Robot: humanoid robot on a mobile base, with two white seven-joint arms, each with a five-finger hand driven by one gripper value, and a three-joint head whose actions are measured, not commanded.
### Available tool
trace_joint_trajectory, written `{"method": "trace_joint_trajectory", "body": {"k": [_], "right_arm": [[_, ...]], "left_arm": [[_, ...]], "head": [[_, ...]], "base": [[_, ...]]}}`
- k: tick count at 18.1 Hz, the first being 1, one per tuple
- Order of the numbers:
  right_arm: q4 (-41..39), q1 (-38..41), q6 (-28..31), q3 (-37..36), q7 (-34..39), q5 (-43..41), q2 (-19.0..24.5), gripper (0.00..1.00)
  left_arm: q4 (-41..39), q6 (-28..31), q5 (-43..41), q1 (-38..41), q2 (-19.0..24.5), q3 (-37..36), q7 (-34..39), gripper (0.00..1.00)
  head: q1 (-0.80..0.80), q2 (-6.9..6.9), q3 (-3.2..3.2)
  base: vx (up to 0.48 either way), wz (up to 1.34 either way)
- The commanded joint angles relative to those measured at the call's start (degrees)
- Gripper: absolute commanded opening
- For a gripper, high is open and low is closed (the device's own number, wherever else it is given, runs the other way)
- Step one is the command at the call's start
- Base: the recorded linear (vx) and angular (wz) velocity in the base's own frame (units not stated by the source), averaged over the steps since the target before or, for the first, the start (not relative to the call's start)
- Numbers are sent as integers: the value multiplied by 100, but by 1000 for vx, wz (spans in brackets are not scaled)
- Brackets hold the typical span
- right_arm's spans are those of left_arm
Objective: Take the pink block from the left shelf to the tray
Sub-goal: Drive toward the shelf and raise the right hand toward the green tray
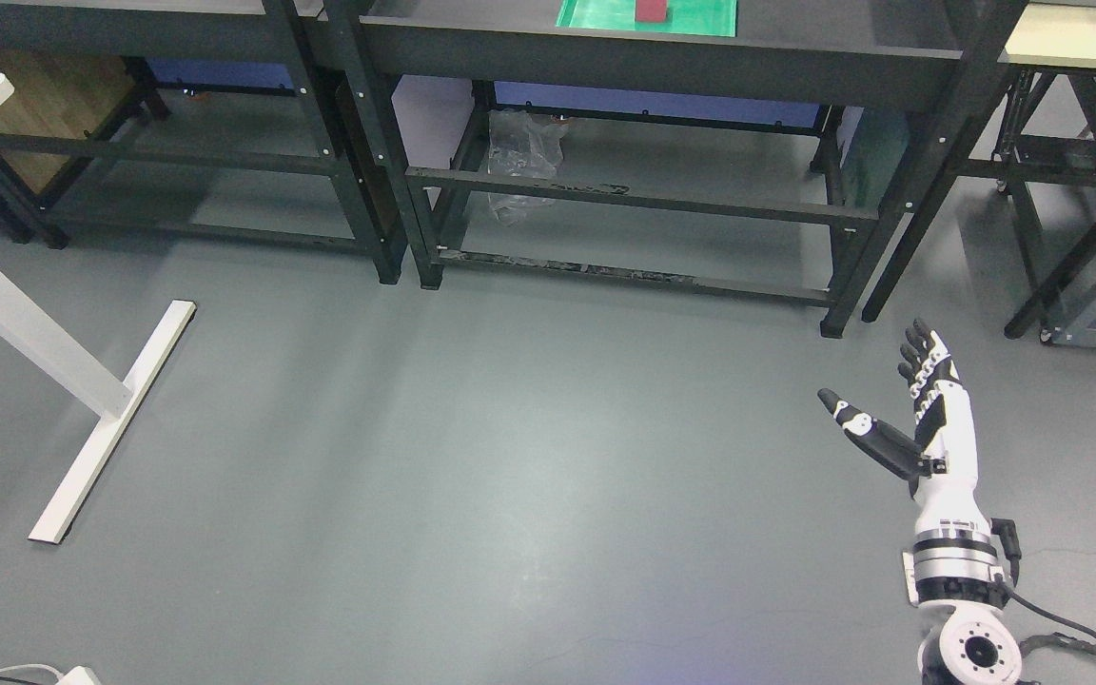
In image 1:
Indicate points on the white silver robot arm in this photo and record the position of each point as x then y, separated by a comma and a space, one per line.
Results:
953, 579

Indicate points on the white power strip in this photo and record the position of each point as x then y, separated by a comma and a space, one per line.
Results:
81, 675

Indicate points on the black left shelf rack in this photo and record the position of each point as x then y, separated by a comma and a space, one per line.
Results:
203, 118

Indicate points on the pink block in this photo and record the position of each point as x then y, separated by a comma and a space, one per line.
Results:
651, 12

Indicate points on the clear plastic bag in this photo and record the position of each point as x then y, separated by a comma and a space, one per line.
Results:
523, 144

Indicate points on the green tray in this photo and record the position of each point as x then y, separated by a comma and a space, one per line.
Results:
703, 18

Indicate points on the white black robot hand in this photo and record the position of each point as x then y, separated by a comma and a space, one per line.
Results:
939, 461

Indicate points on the black metal shelf rack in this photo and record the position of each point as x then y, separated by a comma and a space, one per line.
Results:
932, 64

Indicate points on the white standing desk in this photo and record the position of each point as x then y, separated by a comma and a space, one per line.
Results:
28, 328

